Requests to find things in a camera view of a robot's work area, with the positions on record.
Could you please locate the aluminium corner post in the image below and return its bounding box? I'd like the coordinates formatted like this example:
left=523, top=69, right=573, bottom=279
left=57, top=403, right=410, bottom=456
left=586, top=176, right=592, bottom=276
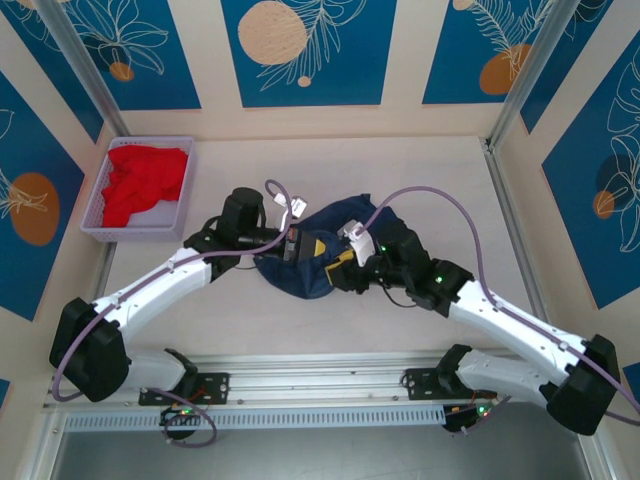
left=32, top=0, right=132, bottom=140
left=487, top=0, right=591, bottom=149

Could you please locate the white slotted cable duct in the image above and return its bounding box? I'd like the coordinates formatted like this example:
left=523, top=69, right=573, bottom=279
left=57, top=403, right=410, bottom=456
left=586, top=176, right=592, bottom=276
left=64, top=405, right=446, bottom=432

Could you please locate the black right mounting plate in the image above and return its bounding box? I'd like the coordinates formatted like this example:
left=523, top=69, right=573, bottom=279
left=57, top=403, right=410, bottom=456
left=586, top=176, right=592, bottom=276
left=399, top=367, right=499, bottom=401

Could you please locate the black mounting plate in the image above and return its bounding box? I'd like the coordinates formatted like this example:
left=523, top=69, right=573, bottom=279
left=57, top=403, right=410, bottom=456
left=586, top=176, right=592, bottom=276
left=399, top=367, right=499, bottom=401
left=138, top=372, right=231, bottom=407

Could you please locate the aluminium side rail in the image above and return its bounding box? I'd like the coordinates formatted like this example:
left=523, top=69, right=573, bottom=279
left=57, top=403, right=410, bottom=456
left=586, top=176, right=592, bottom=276
left=480, top=137, right=564, bottom=361
left=69, top=242, right=119, bottom=372

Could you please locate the red cloth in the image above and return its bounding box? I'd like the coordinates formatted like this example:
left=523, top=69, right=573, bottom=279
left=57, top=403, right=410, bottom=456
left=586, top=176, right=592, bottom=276
left=101, top=144, right=190, bottom=229

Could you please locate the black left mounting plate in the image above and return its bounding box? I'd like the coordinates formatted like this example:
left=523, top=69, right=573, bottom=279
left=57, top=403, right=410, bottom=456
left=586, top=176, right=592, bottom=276
left=138, top=372, right=231, bottom=407

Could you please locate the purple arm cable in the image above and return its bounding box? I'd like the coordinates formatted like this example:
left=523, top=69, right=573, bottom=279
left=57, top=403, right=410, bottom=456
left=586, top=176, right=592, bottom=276
left=354, top=185, right=640, bottom=436
left=52, top=178, right=301, bottom=448

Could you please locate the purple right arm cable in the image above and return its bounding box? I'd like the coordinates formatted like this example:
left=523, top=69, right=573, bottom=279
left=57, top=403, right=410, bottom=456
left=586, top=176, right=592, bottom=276
left=354, top=185, right=640, bottom=436

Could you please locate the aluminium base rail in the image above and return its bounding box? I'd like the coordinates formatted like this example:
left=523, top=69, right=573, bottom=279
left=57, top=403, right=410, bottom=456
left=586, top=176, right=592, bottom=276
left=42, top=351, right=594, bottom=415

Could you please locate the navy blue t-shirt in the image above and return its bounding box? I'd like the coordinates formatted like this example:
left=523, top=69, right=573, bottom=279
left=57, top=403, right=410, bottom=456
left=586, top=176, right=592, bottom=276
left=252, top=193, right=401, bottom=301

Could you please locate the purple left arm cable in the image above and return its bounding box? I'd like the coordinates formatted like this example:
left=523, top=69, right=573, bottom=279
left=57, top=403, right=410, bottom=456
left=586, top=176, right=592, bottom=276
left=52, top=178, right=301, bottom=448

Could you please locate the lavender plastic basket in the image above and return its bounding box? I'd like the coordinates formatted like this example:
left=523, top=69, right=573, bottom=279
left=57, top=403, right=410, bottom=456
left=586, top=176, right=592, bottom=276
left=79, top=135, right=197, bottom=245

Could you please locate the aluminium frame bar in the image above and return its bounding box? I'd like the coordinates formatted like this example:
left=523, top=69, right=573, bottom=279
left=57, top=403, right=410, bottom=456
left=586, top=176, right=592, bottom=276
left=12, top=412, right=69, bottom=480
left=567, top=399, right=619, bottom=480

